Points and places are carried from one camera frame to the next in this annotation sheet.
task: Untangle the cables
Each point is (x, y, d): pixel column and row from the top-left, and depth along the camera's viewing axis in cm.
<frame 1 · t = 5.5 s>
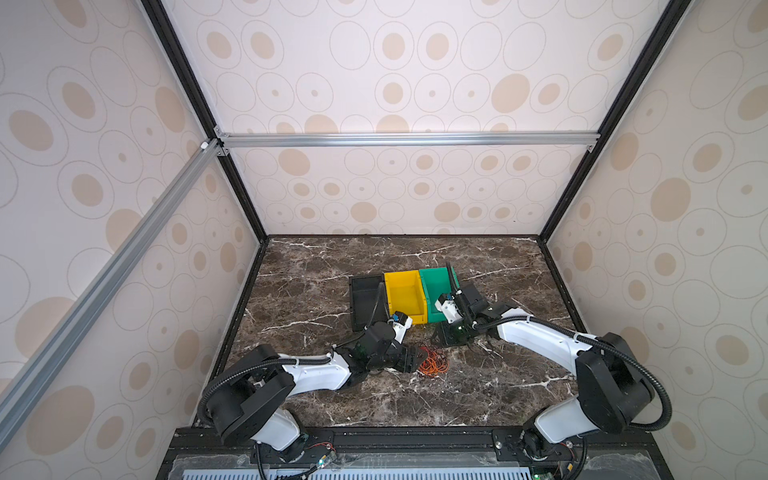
left hand: (427, 352, 81), fingers open
right hand: (436, 339, 86), fingers open
black plastic bin: (359, 292, 107), on the table
yellow plastic bin: (405, 295, 103), point 2 cm above the table
green plastic bin: (436, 281, 97), point 9 cm above the table

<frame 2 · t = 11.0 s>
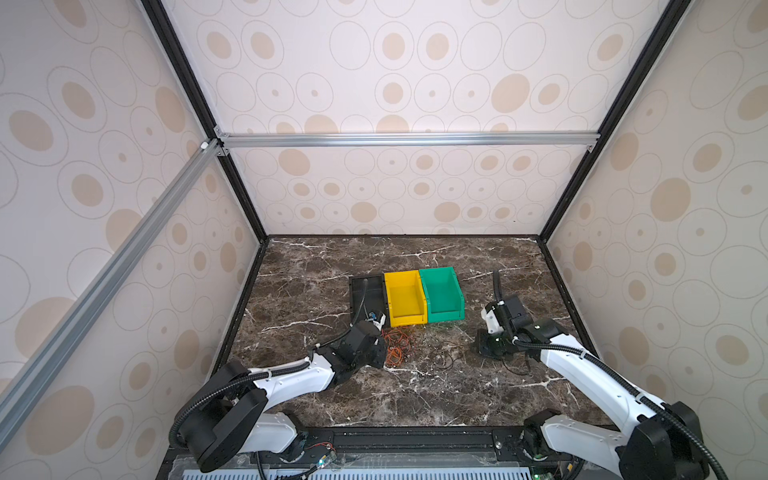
left hand: (392, 342, 86), fingers closed
right hand: (473, 347, 83), fingers closed
the named things where they were.

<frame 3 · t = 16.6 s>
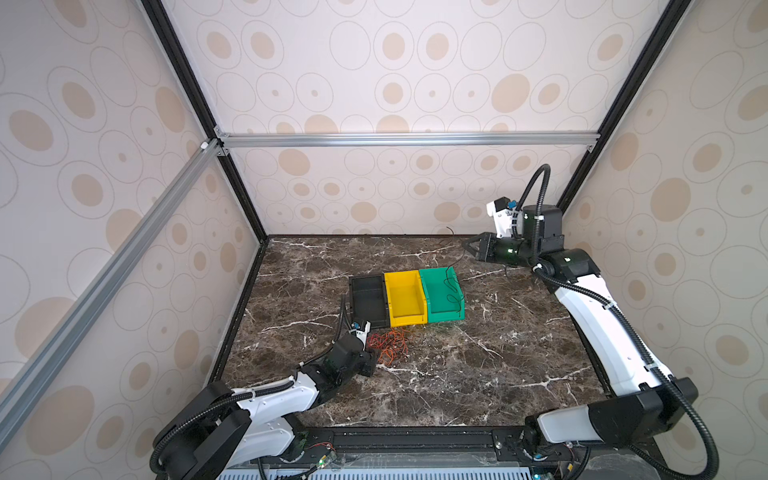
left hand: (382, 347, 86), fingers open
right hand: (464, 242, 72), fingers closed
the named things where they were.

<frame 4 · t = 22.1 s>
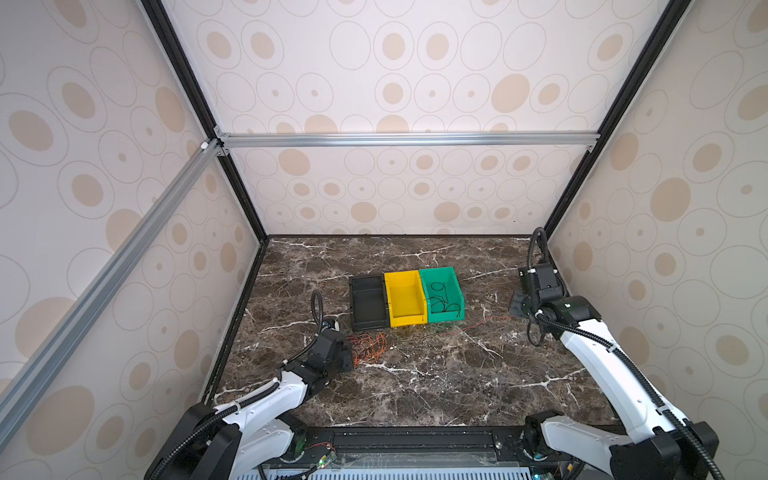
left hand: (356, 348, 88), fingers closed
right hand: (525, 299, 80), fingers closed
the named things where they were.

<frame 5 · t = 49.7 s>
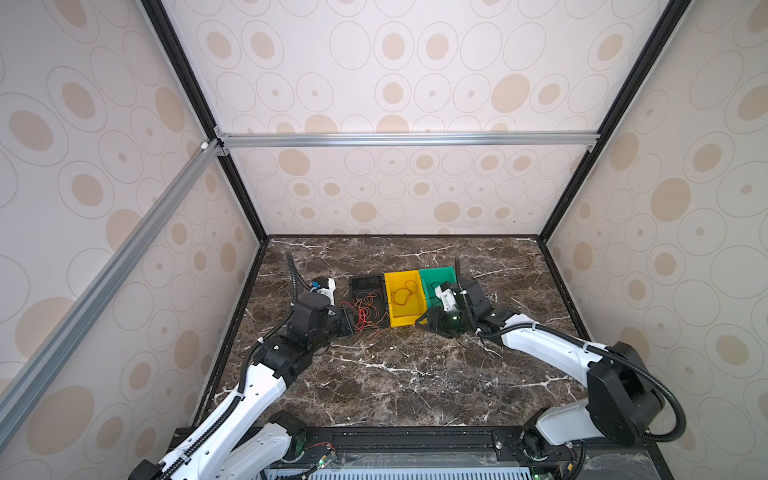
left hand: (364, 308, 74), fingers closed
right hand: (420, 324, 83), fingers open
the named things where they were.

